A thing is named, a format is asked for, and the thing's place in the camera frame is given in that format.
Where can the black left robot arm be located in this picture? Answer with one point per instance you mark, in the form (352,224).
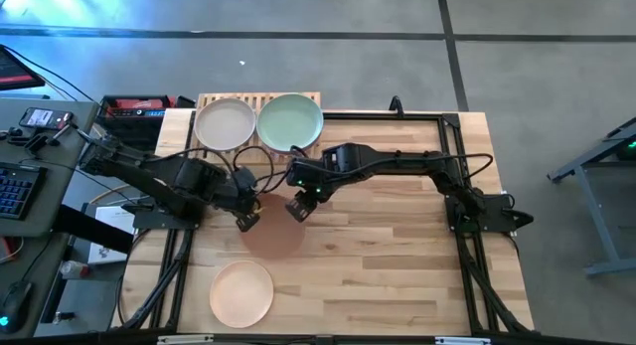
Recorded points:
(189,178)

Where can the black aluminium table frame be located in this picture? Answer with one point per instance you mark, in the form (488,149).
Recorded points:
(397,116)

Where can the black smartphone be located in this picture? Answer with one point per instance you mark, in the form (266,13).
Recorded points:
(45,119)

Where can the red black toolbox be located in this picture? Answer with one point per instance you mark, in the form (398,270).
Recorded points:
(134,106)

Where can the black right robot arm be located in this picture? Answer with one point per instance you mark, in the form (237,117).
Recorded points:
(377,161)

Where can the brown terracotta plate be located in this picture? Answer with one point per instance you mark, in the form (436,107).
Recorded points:
(275,235)

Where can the cream peach plate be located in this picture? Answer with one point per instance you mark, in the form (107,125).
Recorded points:
(241,293)

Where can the small white bottle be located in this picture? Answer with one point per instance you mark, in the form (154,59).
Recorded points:
(74,270)

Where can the black backlit keyboard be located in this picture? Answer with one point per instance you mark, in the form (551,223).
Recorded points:
(17,191)

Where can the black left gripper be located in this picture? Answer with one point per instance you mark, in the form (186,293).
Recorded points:
(246,216)

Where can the grey side desk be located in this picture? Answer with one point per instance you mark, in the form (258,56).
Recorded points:
(64,186)

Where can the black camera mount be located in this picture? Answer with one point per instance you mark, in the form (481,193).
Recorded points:
(37,141)

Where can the grey metal stand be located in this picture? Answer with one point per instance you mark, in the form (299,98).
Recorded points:
(611,268)

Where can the grey beige plate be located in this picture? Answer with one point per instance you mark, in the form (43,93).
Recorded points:
(223,123)

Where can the light green plate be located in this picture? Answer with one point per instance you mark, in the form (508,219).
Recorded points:
(290,119)

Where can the black clamp mount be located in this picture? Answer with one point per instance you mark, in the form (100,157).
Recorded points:
(396,105)

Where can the black flat bar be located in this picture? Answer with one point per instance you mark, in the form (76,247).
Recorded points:
(89,228)

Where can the wooden slatted shelf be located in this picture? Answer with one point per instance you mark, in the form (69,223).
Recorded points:
(211,158)

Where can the black desk monitor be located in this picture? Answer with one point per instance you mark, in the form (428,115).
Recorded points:
(15,74)

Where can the black computer mouse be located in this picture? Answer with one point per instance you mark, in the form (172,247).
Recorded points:
(15,305)

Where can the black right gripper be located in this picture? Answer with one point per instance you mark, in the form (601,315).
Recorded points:
(302,205)

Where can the white paper box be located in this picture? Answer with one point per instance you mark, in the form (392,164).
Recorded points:
(116,218)

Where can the silver metal bracket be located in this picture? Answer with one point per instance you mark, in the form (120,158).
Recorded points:
(462,340)
(184,339)

